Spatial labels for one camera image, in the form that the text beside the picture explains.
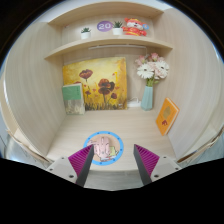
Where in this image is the round blue-rimmed cartoon mouse pad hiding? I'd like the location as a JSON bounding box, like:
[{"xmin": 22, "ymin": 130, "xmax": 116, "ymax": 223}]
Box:
[{"xmin": 83, "ymin": 130, "xmax": 125, "ymax": 166}]

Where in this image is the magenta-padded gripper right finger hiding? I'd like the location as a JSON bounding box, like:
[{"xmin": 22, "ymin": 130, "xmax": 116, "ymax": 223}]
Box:
[{"xmin": 133, "ymin": 143, "xmax": 183, "ymax": 186}]

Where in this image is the orange book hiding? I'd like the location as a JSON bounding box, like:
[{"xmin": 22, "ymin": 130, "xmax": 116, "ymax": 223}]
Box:
[{"xmin": 155, "ymin": 97, "xmax": 181, "ymax": 137}]

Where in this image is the wooden shelf with ornaments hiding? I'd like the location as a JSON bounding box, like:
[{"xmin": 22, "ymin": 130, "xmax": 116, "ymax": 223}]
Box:
[{"xmin": 44, "ymin": 1, "xmax": 174, "ymax": 61}]

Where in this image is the pink computer mouse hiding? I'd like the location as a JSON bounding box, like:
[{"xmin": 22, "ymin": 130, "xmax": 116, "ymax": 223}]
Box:
[{"xmin": 89, "ymin": 136, "xmax": 112, "ymax": 160}]

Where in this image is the green and beige book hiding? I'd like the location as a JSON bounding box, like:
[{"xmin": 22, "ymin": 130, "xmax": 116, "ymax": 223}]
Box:
[{"xmin": 61, "ymin": 82, "xmax": 86, "ymax": 116}]

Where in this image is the pale green faceted vase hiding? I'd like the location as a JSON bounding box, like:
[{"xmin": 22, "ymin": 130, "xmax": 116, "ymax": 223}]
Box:
[{"xmin": 140, "ymin": 85, "xmax": 155, "ymax": 112}]

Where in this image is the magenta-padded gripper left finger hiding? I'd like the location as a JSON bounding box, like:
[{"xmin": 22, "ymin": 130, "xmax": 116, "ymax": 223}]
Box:
[{"xmin": 45, "ymin": 144, "xmax": 95, "ymax": 188}]

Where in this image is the yellow poppy flower painting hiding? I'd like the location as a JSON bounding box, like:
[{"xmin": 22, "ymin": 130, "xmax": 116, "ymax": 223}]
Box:
[{"xmin": 62, "ymin": 56, "xmax": 129, "ymax": 112}]

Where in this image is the pink and white flower bouquet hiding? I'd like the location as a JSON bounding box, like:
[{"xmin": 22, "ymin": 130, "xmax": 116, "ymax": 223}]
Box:
[{"xmin": 134, "ymin": 52, "xmax": 170, "ymax": 88}]

